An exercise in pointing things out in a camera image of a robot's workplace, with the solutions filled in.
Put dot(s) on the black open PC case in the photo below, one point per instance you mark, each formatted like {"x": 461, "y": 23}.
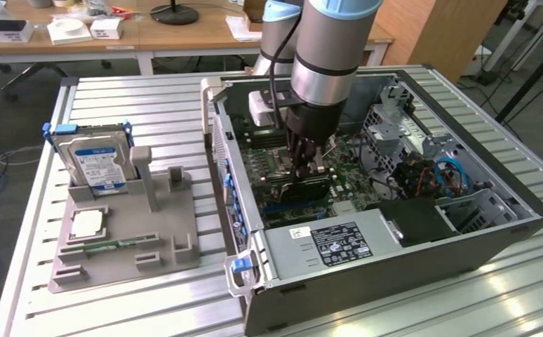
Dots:
{"x": 393, "y": 288}

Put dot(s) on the black plastic shroud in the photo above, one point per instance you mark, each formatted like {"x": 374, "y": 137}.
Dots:
{"x": 417, "y": 224}

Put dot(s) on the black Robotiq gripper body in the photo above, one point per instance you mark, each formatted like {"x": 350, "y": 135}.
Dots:
{"x": 311, "y": 123}

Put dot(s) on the grey cup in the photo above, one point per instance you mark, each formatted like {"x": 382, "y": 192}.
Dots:
{"x": 40, "y": 3}

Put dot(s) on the black round lamp base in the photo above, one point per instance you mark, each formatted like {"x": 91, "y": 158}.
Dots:
{"x": 175, "y": 15}

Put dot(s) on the black slanted pole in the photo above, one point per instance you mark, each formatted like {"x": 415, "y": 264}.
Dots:
{"x": 534, "y": 79}

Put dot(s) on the black power adapter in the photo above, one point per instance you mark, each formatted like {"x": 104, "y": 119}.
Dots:
{"x": 487, "y": 79}

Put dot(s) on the blue card retainer clips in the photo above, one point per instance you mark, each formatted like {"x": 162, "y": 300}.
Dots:
{"x": 228, "y": 182}

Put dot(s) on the wooden desk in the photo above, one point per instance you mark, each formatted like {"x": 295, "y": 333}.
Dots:
{"x": 28, "y": 49}
{"x": 183, "y": 35}

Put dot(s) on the grey metal disk bracket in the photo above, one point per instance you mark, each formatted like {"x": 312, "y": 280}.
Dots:
{"x": 482, "y": 210}

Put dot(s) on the brown cardboard box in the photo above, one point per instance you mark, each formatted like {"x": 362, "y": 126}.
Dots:
{"x": 252, "y": 10}

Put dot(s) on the wooden cabinet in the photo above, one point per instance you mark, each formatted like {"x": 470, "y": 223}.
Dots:
{"x": 441, "y": 35}

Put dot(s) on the black chair base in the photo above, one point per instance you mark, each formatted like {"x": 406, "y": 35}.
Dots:
{"x": 16, "y": 81}

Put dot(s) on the perforated metal disk bay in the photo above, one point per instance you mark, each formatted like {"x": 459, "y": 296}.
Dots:
{"x": 383, "y": 140}

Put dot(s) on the hard disk with blue caddy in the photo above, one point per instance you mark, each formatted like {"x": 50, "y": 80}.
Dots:
{"x": 98, "y": 165}

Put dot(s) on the green Dell motherboard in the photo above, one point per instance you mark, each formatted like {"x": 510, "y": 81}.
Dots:
{"x": 342, "y": 191}

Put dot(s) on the white box with black top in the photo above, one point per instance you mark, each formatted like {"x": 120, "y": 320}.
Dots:
{"x": 11, "y": 35}

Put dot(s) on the blue case latch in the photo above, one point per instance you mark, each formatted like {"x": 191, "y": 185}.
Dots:
{"x": 239, "y": 265}

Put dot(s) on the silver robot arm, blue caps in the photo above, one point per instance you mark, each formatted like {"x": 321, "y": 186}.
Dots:
{"x": 333, "y": 52}

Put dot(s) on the CPU socket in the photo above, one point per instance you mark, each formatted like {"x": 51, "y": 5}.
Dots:
{"x": 282, "y": 161}

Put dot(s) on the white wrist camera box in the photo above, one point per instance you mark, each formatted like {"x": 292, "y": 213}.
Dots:
{"x": 262, "y": 110}

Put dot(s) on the silver CPU chip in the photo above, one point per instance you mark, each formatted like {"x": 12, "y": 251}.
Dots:
{"x": 87, "y": 224}

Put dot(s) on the grey power supply unit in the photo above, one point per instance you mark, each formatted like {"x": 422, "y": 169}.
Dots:
{"x": 295, "y": 259}

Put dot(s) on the blue expansion slot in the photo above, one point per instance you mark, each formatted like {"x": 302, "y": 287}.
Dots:
{"x": 280, "y": 208}

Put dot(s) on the stack of papers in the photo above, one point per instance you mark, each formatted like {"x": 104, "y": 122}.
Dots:
{"x": 243, "y": 31}

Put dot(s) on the small white box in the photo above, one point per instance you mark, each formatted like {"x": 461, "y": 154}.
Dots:
{"x": 106, "y": 29}

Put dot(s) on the grey parts rack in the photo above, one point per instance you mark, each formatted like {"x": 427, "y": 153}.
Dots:
{"x": 159, "y": 231}

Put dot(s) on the silver chipset heatsink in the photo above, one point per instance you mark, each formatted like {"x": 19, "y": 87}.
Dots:
{"x": 345, "y": 208}

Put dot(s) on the white table frame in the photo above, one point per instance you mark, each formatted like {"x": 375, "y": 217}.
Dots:
{"x": 503, "y": 45}

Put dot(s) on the black RAM slot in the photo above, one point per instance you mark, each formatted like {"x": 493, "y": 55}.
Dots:
{"x": 267, "y": 133}
{"x": 267, "y": 137}
{"x": 267, "y": 143}
{"x": 267, "y": 140}

